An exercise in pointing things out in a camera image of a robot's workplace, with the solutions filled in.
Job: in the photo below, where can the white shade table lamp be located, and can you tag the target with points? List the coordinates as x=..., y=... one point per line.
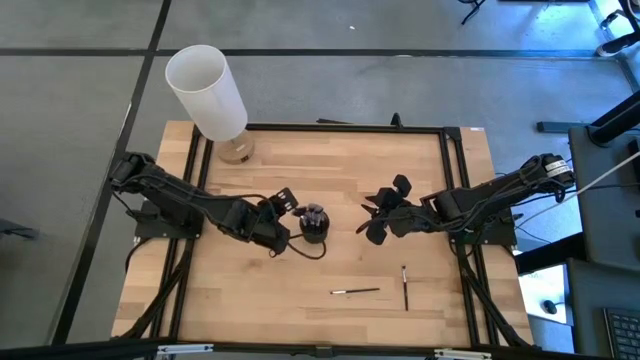
x=210, y=95

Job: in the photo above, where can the black computer mouse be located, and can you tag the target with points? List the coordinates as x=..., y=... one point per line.
x=550, y=306

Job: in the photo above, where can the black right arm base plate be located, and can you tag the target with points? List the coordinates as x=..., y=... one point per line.
x=480, y=240

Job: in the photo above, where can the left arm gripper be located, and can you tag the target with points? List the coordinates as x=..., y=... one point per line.
x=270, y=230

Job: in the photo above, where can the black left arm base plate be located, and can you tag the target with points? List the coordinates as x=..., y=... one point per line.
x=150, y=230

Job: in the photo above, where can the black round brush holder cup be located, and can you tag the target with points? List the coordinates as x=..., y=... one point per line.
x=315, y=235

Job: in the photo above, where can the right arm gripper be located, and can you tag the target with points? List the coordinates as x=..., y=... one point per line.
x=410, y=221

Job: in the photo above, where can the black camera post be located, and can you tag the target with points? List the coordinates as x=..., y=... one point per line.
x=396, y=119

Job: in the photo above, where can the black aluminium frame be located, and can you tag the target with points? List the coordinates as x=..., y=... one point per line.
x=350, y=128

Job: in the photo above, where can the black chair leg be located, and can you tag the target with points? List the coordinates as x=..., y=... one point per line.
x=471, y=11

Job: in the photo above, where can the silver metal bracket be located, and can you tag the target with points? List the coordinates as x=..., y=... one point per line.
x=185, y=349
x=462, y=354

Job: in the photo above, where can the black desk beam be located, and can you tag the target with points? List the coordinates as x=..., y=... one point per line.
x=617, y=120
x=547, y=255

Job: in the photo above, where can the black keyboard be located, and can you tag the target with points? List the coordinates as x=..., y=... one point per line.
x=624, y=334

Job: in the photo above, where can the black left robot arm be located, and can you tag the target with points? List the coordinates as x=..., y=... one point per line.
x=175, y=195

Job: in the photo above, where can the grey desk top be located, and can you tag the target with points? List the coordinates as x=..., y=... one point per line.
x=595, y=300
x=607, y=225

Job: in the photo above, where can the white mouse pad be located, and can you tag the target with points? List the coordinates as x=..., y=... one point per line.
x=542, y=287

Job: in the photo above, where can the grey furniture foot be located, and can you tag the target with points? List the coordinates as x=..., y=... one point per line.
x=15, y=230

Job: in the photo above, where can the office chair base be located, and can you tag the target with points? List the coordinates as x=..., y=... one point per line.
x=617, y=47

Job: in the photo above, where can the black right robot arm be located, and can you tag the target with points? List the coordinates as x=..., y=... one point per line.
x=490, y=195

